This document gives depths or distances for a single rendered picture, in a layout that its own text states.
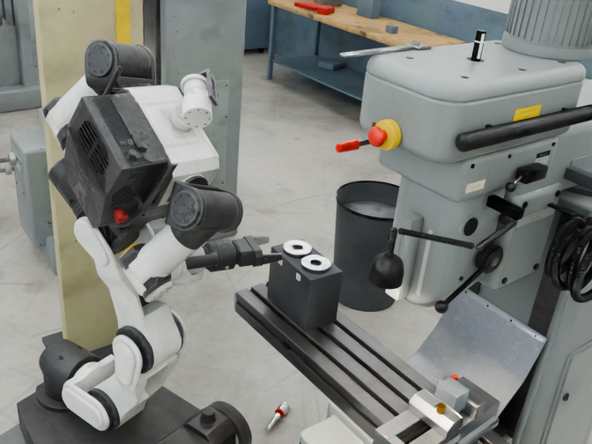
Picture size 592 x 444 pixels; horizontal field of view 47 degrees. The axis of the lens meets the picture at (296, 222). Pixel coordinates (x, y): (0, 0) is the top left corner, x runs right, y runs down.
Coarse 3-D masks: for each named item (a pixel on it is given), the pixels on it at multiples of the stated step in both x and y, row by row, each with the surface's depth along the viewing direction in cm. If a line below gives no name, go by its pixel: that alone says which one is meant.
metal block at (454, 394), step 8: (440, 384) 168; (448, 384) 169; (456, 384) 169; (440, 392) 168; (448, 392) 166; (456, 392) 166; (464, 392) 166; (448, 400) 167; (456, 400) 165; (464, 400) 168; (456, 408) 167
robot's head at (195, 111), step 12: (192, 84) 152; (204, 84) 154; (192, 96) 149; (204, 96) 150; (180, 108) 154; (192, 108) 147; (204, 108) 147; (180, 120) 154; (192, 120) 150; (204, 120) 150
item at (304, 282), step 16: (304, 240) 218; (288, 256) 208; (304, 256) 208; (320, 256) 207; (272, 272) 215; (288, 272) 207; (304, 272) 201; (320, 272) 201; (336, 272) 202; (272, 288) 217; (288, 288) 209; (304, 288) 201; (320, 288) 201; (336, 288) 205; (288, 304) 211; (304, 304) 203; (320, 304) 204; (336, 304) 208; (304, 320) 205; (320, 320) 207
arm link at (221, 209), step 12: (204, 192) 147; (216, 192) 151; (216, 204) 148; (228, 204) 151; (216, 216) 148; (228, 216) 151; (204, 228) 149; (216, 228) 151; (228, 228) 155; (180, 240) 153; (192, 240) 153; (204, 240) 154
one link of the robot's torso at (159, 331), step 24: (96, 240) 176; (144, 240) 189; (96, 264) 181; (120, 288) 181; (120, 312) 186; (144, 312) 185; (168, 312) 189; (144, 336) 183; (168, 336) 188; (144, 360) 184
